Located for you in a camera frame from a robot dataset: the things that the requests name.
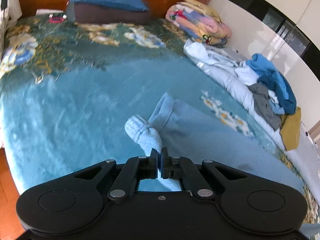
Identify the small red object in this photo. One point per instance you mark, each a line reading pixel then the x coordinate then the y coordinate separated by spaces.
pixel 56 19

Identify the pile of blue clothes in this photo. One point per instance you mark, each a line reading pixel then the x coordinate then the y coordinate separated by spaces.
pixel 225 70

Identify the white paper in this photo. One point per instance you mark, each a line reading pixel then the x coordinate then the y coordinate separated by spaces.
pixel 47 11

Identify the small pale blue garment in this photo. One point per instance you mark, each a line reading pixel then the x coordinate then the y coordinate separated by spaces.
pixel 276 107

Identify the yellow straw pillow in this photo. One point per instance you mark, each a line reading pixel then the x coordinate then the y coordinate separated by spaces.
pixel 208 11

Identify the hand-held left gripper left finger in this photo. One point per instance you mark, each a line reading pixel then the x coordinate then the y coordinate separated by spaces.
pixel 155 162

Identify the floral patterned curtain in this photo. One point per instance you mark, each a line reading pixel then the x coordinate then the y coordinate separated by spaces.
pixel 12 7

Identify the white glossy wardrobe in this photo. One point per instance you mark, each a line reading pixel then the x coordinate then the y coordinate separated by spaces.
pixel 262 37

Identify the floral plush bed blanket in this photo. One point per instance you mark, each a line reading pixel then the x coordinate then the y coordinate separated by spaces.
pixel 75 105

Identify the grey garment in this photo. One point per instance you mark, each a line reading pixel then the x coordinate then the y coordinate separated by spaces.
pixel 262 105

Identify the brown pillow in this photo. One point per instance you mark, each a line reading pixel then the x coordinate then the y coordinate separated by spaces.
pixel 112 16

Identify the mustard yellow garment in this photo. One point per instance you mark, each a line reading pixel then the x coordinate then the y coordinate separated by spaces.
pixel 291 130

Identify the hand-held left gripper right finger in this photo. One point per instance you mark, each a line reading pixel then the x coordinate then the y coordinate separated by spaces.
pixel 164 162

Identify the bright blue garment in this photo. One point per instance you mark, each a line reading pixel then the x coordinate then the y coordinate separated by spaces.
pixel 262 63

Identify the colourful folded blanket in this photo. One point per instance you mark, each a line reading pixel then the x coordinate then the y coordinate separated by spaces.
pixel 195 23

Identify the dark blue garment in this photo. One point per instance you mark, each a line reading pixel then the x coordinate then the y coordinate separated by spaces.
pixel 287 97

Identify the light blue fleece garment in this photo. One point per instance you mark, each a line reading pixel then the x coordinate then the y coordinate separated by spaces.
pixel 200 135

